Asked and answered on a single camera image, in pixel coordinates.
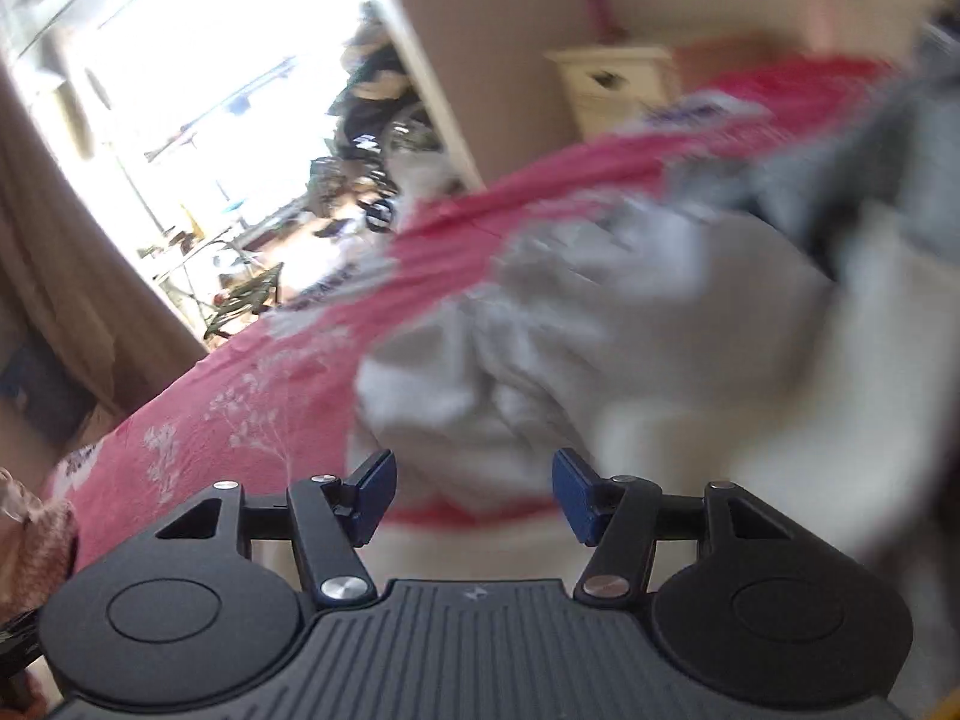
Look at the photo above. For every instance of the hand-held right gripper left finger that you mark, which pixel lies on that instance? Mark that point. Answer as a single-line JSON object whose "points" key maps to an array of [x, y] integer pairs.
{"points": [[375, 499]]}

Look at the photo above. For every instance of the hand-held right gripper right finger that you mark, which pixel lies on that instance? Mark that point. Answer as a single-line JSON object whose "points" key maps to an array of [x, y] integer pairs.
{"points": [[574, 495]]}

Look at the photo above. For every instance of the cream deer sweater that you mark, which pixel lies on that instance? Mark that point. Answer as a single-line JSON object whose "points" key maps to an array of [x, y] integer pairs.
{"points": [[787, 405]]}

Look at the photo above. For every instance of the white crumpled shirt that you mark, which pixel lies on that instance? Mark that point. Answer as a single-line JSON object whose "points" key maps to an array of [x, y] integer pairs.
{"points": [[562, 330]]}

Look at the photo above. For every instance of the red floral blanket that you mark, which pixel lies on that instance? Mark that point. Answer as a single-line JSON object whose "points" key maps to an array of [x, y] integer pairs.
{"points": [[300, 330]]}

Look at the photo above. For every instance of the white plastic bag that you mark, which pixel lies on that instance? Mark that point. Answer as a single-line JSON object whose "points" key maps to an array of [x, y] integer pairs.
{"points": [[424, 172]]}

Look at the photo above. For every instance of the dark box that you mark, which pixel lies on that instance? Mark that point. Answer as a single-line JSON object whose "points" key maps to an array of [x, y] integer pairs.
{"points": [[37, 390]]}

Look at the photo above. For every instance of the beige curtain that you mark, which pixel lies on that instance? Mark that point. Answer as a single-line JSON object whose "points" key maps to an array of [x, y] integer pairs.
{"points": [[60, 277]]}

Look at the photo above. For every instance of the wheelchair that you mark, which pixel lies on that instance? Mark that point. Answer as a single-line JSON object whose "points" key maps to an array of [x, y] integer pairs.
{"points": [[375, 112]]}

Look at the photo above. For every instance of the grey garment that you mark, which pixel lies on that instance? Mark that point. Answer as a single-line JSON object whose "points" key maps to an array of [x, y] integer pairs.
{"points": [[825, 187]]}

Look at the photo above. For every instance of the cream nightstand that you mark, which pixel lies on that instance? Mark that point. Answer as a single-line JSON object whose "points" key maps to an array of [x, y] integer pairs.
{"points": [[607, 90]]}

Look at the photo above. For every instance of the pink box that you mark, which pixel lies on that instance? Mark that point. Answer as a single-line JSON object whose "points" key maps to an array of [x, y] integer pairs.
{"points": [[602, 15]]}

